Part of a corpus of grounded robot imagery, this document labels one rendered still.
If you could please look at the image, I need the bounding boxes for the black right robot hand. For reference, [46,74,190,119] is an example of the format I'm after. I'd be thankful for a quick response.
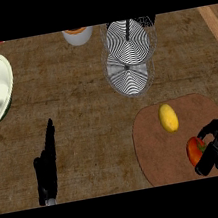
[186,118,218,179]

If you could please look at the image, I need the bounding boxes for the yellow lemon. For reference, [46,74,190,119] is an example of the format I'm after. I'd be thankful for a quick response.
[156,101,181,136]

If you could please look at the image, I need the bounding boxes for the red tomato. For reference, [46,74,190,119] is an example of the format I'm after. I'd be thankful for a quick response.
[184,134,210,169]

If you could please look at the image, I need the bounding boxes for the brown cutting board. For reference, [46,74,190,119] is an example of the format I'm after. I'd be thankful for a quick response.
[126,88,218,190]

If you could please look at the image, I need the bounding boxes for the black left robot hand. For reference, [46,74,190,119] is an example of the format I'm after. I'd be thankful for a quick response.
[24,117,68,208]

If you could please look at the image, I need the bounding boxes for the white cup with orange content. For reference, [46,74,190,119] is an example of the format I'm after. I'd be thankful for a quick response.
[61,25,96,49]

